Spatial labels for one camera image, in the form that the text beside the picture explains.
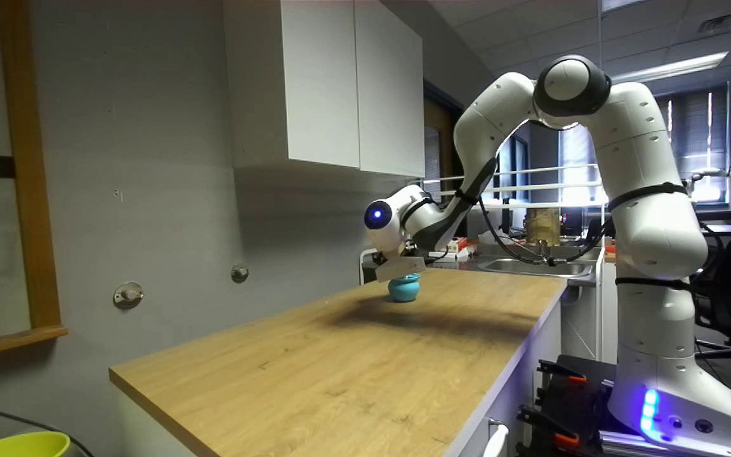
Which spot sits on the window with blinds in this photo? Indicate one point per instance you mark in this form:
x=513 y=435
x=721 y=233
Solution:
x=697 y=144

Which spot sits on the small blue bowl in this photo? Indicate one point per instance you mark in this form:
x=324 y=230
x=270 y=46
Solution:
x=405 y=291

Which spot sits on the tan ribbed object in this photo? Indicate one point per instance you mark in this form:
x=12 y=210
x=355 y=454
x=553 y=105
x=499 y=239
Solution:
x=545 y=230

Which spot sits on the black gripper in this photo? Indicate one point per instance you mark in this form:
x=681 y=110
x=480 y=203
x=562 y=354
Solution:
x=398 y=265

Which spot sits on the orange black bar clamp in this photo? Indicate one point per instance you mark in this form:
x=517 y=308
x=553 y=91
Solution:
x=562 y=440
x=574 y=380

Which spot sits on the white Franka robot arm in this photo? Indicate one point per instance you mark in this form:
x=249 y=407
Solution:
x=653 y=230

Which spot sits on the round metal wall knob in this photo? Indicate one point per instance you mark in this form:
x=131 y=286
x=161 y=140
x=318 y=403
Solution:
x=241 y=274

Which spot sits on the yellow plastic bowl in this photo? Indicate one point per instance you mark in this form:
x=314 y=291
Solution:
x=12 y=446

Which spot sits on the long ceiling light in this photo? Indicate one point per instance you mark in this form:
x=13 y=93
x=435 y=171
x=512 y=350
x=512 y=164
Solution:
x=671 y=67

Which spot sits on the small black wall box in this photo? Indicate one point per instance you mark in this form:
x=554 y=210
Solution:
x=6 y=166

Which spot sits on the white metal railing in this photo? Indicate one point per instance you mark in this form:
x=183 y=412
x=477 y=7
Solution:
x=545 y=171

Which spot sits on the white wall cabinet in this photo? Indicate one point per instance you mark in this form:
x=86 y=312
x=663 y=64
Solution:
x=324 y=86

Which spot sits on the metal wall bracket knob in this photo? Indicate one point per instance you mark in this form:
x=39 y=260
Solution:
x=129 y=295

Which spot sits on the wood framed whiteboard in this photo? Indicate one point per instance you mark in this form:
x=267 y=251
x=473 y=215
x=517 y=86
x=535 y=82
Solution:
x=31 y=213

